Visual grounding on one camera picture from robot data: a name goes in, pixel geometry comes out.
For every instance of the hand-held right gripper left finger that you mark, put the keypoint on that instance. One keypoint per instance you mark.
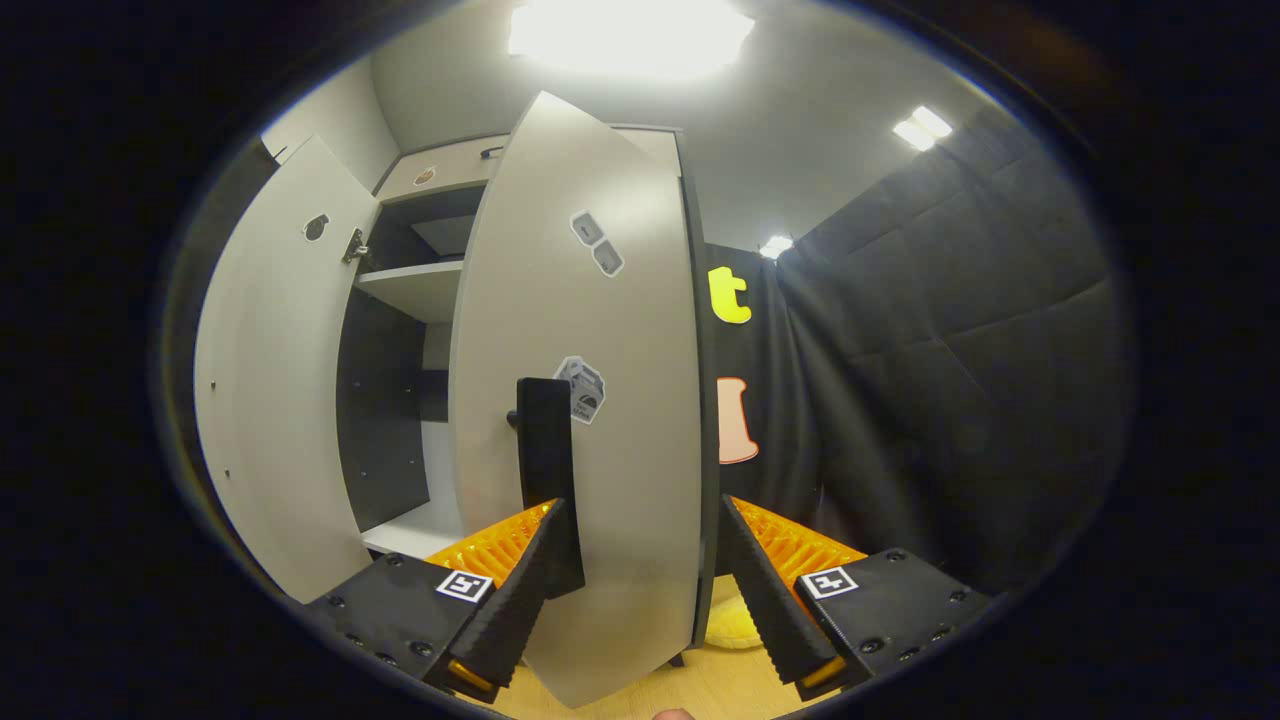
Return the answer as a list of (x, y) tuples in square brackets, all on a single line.
[(520, 600)]

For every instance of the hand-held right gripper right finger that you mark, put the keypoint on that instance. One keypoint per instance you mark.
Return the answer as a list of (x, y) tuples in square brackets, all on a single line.
[(765, 590)]

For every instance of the grey cabinet door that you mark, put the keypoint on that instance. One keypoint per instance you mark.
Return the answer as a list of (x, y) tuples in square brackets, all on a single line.
[(270, 400), (630, 450)]

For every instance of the grey cabinet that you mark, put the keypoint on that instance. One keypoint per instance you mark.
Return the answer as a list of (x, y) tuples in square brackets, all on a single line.
[(385, 420)]

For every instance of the wide grey cabinet shelf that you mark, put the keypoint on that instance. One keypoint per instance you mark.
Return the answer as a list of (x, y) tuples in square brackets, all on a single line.
[(420, 288)]

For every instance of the narrow grey cabinet shelf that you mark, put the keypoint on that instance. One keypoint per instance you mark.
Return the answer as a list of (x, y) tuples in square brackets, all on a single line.
[(450, 232)]

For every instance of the metal door hinge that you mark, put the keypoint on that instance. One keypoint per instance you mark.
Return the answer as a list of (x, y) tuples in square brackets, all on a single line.
[(355, 245)]

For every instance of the grey cabinet drawer front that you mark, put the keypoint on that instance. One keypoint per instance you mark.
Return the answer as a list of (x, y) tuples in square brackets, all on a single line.
[(450, 172)]

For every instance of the yellow fluffy round pad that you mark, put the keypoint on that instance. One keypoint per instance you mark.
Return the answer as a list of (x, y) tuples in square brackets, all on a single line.
[(728, 625)]

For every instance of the small ceiling light panel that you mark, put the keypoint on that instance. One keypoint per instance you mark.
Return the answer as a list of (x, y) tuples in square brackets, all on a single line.
[(922, 128), (776, 246)]

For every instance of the large ceiling light panel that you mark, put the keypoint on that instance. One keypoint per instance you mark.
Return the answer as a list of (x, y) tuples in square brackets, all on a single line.
[(630, 35)]

